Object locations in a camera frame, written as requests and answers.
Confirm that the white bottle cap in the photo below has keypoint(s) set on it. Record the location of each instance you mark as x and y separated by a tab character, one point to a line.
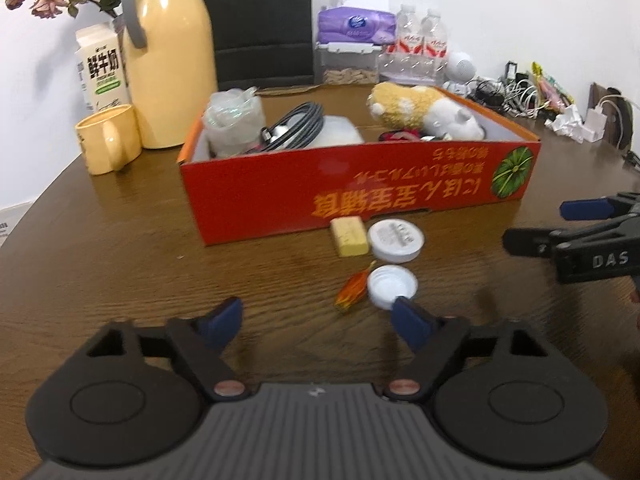
386	283

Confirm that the round white tin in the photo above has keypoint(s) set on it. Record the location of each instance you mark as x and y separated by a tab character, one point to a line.
395	240

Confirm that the small orange object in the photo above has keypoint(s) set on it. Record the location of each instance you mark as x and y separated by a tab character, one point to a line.
354	289

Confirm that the yellow thermos jug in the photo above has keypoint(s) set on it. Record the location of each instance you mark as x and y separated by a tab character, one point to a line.
170	66

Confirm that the yellow mug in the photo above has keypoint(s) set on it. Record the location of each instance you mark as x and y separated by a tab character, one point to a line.
109	140

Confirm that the colourful snack packet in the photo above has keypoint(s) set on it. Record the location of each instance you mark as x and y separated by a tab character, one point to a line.
550	92

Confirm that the crumpled white paper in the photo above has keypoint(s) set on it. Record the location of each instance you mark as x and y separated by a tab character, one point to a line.
568	123

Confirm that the water bottle left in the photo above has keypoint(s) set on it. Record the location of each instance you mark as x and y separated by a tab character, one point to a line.
397	61

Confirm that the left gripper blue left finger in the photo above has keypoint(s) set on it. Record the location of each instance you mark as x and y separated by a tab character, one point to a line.
221	325

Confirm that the yellow white plush sheep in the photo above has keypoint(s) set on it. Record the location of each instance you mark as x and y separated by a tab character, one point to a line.
423	109

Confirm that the black paper bag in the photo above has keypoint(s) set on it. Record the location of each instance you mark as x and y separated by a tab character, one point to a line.
262	43

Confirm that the yellow eraser block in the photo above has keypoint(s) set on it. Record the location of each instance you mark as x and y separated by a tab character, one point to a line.
350	236

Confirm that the translucent plastic box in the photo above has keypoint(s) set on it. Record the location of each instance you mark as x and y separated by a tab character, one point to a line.
337	131

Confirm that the red fabric rose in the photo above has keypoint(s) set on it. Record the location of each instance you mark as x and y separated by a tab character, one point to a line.
399	135

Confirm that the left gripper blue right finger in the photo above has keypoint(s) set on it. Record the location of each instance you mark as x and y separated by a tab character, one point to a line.
412	323

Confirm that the purple tissue pack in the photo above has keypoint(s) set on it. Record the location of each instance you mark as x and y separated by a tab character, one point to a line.
357	22

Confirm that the white milk carton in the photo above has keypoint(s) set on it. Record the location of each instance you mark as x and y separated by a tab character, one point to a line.
100	68

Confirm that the red cardboard box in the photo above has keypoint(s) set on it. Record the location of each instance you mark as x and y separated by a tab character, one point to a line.
257	195

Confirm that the clear snack container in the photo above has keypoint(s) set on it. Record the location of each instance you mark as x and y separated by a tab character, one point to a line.
340	63

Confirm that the white robot toy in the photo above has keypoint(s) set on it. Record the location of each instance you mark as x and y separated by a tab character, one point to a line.
459	72

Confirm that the iridescent plastic bag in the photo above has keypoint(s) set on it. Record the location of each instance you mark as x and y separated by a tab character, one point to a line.
233	122

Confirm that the white power strip charger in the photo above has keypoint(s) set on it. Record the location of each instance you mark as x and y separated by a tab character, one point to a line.
618	110

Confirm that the water bottle middle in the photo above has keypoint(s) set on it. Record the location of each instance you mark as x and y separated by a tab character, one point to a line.
435	45

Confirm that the water bottle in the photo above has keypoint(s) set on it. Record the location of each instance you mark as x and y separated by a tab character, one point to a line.
397	61
435	45

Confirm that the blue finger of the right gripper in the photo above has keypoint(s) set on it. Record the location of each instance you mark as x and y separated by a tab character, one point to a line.
584	210

